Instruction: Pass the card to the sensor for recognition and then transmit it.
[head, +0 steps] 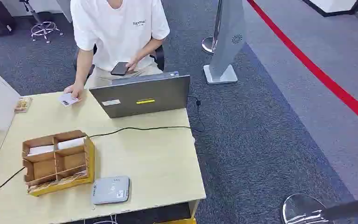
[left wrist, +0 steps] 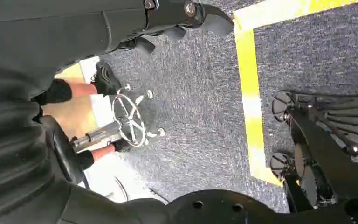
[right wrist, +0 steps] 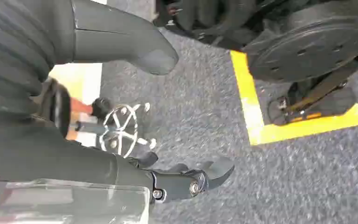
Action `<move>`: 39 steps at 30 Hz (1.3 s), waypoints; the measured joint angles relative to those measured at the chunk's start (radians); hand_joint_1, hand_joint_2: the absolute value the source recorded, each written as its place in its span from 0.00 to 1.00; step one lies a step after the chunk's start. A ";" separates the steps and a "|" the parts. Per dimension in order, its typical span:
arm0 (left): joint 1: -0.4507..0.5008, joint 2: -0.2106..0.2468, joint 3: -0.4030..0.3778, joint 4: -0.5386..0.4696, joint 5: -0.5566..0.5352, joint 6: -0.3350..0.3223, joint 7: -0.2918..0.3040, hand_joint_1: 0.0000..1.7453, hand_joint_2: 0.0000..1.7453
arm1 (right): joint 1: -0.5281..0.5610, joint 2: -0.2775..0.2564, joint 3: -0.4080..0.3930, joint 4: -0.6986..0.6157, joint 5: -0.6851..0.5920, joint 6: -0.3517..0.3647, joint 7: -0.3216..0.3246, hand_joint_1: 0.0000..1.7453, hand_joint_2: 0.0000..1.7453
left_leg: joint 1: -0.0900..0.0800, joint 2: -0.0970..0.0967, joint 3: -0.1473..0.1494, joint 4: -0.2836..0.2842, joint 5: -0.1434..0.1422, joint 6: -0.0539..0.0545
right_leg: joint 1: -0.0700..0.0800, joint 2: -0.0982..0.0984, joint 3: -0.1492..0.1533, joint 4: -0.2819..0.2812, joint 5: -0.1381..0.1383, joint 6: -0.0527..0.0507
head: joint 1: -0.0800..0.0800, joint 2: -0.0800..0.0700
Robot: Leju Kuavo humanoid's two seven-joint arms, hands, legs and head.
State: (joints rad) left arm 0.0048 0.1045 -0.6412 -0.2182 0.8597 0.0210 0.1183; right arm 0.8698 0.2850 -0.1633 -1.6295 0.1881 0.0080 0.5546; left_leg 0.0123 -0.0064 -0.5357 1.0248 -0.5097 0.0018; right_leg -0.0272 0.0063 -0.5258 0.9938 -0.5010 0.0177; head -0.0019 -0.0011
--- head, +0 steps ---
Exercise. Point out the yellow laptop sticker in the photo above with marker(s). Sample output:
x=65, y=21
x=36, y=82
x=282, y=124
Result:
x=145, y=101

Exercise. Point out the wooden card box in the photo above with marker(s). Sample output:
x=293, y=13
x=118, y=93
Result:
x=58, y=167

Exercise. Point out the grey kiosk stand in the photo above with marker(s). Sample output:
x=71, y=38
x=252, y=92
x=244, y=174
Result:
x=228, y=37

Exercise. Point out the grey laptop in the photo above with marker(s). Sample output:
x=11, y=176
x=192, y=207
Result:
x=142, y=95

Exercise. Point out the brown printed card stack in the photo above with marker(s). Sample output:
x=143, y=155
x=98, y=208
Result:
x=23, y=105

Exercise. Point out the person's left hand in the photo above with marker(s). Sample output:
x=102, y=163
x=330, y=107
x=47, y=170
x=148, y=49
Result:
x=132, y=65

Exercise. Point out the black frame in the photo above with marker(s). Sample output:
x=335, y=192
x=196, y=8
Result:
x=336, y=14

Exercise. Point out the white laptop sticker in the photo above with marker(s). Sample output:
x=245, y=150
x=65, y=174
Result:
x=111, y=102

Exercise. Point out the black smartphone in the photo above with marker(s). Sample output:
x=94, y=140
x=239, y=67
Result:
x=119, y=68

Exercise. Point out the white printed card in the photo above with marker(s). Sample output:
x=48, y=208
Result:
x=67, y=100

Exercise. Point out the chrome stanchion base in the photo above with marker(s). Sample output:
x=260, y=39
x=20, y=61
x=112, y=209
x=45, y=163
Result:
x=299, y=211

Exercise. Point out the red barrier belt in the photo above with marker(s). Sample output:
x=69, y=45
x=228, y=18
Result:
x=315, y=70

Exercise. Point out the chrome stanchion post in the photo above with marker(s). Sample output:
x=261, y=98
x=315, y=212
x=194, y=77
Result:
x=211, y=40

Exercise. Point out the person's right hand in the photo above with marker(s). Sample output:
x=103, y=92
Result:
x=74, y=89

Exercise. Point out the chrome base stool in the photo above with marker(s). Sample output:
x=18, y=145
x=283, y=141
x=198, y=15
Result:
x=43, y=28

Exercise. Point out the person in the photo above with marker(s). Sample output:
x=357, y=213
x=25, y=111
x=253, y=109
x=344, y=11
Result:
x=117, y=31

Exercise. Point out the yellow floor plate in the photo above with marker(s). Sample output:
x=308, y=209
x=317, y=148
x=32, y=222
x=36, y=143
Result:
x=179, y=221

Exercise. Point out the patterned card row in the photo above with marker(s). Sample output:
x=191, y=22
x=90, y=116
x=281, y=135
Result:
x=57, y=182

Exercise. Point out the grey card reader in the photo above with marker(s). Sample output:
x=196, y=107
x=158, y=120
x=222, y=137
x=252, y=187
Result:
x=111, y=190

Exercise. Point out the white card stack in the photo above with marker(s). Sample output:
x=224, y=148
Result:
x=71, y=143
x=41, y=150

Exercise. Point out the black pole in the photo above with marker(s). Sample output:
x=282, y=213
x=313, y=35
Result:
x=352, y=208

